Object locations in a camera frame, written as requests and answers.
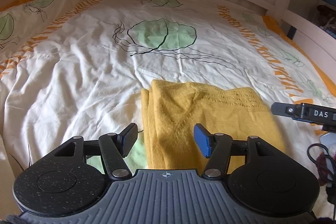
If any black cable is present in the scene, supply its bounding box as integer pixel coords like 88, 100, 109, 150
306, 143, 336, 188

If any mustard yellow knit garment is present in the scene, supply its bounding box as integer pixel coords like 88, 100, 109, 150
141, 80, 286, 172

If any white leaf-print duvet cover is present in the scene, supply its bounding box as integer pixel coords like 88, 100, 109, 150
0, 0, 336, 217

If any dark clutter behind bed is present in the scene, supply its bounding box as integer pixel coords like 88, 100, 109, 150
314, 5, 336, 38

